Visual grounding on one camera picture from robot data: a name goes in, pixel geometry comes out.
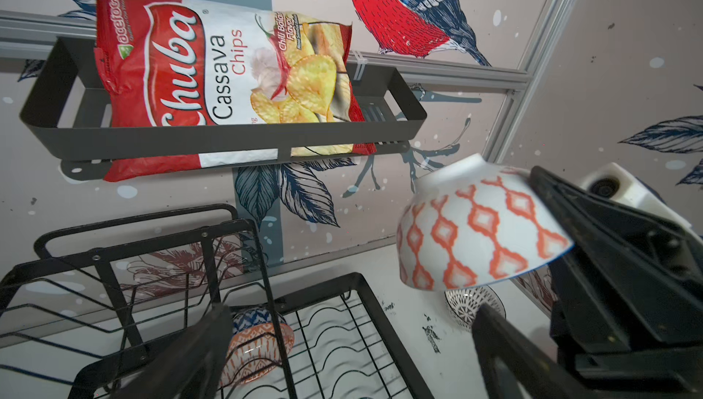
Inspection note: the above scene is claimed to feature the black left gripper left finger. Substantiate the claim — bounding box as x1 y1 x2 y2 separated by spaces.
112 304 233 399

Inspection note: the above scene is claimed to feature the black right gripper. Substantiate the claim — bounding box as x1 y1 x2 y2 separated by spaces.
528 166 702 394

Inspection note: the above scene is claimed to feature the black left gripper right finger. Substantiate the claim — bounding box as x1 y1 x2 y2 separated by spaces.
472 305 596 398

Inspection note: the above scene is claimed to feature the orange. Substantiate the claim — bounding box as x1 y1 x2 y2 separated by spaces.
219 307 296 388

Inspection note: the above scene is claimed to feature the white brown patterned bowl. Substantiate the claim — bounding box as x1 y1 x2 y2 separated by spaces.
444 287 506 331

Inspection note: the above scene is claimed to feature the red cassava chips bag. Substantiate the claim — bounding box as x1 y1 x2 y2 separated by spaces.
92 0 378 184

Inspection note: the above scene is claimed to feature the black wire dish rack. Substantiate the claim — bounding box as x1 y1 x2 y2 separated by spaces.
1 204 431 398

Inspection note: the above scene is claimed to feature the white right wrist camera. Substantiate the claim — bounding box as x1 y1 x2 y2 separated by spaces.
577 163 692 230

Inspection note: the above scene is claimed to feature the black wall shelf basket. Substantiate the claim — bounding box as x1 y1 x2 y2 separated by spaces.
19 38 428 163

